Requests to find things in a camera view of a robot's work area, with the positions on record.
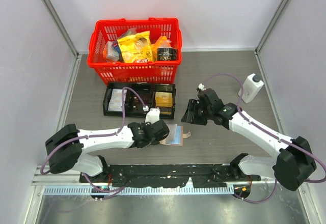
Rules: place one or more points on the black three-compartment card tray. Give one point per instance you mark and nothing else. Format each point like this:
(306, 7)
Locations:
(138, 95)

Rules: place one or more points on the pink leather card holder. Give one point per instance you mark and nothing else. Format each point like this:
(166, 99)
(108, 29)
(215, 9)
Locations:
(176, 136)

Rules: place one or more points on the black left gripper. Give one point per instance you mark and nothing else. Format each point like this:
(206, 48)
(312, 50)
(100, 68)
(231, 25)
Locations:
(155, 142)

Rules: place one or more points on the left aluminium corner post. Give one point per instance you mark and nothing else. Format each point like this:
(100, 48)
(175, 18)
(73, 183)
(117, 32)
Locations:
(62, 30)

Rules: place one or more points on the aluminium corner post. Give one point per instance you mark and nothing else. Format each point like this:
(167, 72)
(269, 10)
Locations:
(62, 30)
(273, 22)

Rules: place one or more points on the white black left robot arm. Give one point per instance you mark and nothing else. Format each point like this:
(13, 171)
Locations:
(70, 148)

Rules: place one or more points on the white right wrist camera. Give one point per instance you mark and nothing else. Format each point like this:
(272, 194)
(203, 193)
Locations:
(200, 88)

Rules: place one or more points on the yellow chips bag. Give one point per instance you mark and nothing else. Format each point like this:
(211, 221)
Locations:
(136, 48)

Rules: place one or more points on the black round can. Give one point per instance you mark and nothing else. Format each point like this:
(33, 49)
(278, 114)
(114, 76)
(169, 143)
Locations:
(167, 54)

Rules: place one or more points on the grey small box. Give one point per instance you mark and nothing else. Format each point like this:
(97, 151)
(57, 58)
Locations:
(110, 54)

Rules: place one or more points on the white cards in tray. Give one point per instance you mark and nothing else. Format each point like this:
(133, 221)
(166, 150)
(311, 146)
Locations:
(115, 102)

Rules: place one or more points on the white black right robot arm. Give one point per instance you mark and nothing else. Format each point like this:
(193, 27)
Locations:
(290, 160)

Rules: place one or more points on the right aluminium corner post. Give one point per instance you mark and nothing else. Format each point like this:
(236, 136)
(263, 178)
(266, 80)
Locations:
(273, 22)

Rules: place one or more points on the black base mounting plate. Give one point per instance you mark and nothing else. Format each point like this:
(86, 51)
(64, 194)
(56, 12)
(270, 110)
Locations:
(171, 175)

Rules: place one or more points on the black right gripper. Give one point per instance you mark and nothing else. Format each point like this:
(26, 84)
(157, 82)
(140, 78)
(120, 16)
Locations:
(192, 106)

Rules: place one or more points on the white bottle with black cap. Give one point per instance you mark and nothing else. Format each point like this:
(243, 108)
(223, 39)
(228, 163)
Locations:
(251, 86)

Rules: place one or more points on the gold cards in tray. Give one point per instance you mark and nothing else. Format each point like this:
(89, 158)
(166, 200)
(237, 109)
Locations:
(164, 101)

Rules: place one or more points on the orange snack bag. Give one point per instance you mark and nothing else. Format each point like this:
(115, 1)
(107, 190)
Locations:
(161, 42)

